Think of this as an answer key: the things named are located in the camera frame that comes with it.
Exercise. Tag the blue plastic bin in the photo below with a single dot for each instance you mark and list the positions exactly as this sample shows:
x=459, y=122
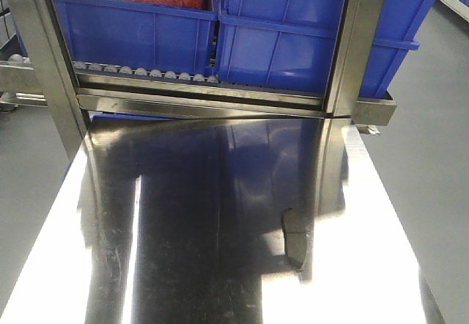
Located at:
x=135, y=34
x=289, y=44

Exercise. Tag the right blue plastic bin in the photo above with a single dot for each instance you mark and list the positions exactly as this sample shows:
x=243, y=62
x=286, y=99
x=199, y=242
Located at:
x=289, y=44

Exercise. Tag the stainless steel rack frame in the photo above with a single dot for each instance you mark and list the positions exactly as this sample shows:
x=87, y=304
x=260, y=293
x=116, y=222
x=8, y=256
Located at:
x=70, y=95

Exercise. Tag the grey brake pad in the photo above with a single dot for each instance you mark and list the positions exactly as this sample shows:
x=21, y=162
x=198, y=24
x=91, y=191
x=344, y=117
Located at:
x=295, y=238

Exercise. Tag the roller conveyor track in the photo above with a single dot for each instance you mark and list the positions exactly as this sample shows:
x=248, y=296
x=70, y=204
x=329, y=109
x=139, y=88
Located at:
x=156, y=73

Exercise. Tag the left blue plastic bin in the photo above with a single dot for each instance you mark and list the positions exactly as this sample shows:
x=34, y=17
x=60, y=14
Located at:
x=135, y=34

